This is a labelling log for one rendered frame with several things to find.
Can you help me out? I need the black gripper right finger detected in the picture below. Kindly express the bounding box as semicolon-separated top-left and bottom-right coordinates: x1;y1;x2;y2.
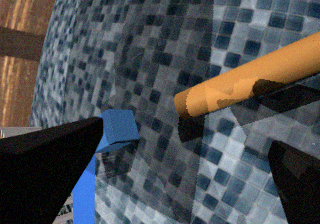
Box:
268;140;320;224

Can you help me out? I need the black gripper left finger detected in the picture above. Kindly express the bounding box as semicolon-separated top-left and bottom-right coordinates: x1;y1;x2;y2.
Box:
0;117;103;224

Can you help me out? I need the blue flat strip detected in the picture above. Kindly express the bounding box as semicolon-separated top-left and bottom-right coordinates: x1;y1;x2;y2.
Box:
72;153;96;224

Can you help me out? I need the small hammer with wooden handle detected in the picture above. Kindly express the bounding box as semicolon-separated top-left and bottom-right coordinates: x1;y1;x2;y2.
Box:
175;31;320;120

